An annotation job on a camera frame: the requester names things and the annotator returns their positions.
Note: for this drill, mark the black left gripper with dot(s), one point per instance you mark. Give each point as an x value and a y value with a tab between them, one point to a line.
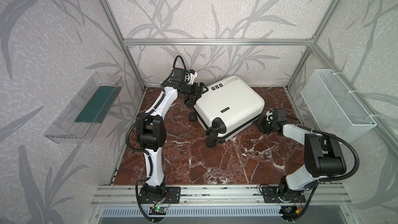
198	88

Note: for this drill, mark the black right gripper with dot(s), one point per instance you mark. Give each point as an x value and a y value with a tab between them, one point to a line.
267	123

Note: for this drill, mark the black and white suitcase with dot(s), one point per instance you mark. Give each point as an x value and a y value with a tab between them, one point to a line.
226	109

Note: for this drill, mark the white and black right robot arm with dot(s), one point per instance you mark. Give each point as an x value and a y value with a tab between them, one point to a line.
323	157

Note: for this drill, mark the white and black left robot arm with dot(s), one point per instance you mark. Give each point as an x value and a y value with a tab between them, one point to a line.
150	129

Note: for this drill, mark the pink object in basket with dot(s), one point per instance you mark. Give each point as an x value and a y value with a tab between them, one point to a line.
330	130

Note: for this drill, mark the green board in shelf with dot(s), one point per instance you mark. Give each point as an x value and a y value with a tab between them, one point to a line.
98	106

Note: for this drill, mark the left green circuit board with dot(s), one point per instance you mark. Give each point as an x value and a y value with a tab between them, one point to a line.
157	210

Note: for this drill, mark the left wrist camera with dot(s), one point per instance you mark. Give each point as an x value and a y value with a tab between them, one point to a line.
191	76

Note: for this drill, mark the white wire mesh basket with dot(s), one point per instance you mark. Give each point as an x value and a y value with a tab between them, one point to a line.
324	101

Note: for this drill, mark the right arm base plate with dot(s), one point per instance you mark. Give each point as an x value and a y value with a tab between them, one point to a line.
271	195

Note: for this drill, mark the right circuit board with wires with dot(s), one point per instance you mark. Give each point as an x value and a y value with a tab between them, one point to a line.
290	210

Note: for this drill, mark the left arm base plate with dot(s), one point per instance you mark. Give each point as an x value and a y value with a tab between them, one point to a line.
169	194

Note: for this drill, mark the clear plastic wall shelf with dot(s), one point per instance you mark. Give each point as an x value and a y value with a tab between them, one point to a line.
64	130

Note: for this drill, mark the aluminium front rail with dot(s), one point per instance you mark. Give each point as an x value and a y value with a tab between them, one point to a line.
217	195

